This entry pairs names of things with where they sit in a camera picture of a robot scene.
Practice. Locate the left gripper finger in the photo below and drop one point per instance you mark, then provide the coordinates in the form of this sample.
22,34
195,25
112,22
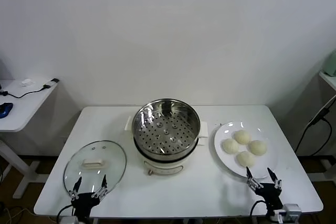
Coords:
103,186
76,187

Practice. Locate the pale green appliance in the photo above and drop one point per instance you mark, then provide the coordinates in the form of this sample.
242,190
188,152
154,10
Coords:
331,65

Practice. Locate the perforated steel steamer basket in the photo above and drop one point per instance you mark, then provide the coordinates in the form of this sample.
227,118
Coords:
165,134

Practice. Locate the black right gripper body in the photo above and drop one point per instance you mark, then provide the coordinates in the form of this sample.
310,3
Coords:
271,195

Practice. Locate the black white power plug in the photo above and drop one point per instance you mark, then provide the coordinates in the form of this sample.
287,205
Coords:
319,116

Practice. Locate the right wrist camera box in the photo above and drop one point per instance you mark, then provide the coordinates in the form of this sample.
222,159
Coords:
288,212

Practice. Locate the white steamed baozi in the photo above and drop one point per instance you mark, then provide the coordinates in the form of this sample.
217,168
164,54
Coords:
246,159
258,147
242,137
230,145

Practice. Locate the blue computer mouse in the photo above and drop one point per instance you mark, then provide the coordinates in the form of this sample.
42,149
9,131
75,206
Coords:
5,110

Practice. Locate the round glass pot lid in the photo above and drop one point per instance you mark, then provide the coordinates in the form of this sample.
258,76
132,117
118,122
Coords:
92,165

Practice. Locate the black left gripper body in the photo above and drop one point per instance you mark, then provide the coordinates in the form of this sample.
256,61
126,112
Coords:
85,200

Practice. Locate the white desk with shelf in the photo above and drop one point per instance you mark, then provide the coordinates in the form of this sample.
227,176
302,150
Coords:
329,79

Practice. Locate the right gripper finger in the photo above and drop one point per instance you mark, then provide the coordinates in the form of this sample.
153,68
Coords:
277,182
252,182

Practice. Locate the white side table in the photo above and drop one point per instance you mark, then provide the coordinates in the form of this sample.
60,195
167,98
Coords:
26,108

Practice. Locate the white round plate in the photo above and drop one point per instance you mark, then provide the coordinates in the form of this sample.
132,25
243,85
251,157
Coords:
267,163

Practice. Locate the crumpled white tissue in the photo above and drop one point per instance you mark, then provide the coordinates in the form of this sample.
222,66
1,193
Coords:
27,82

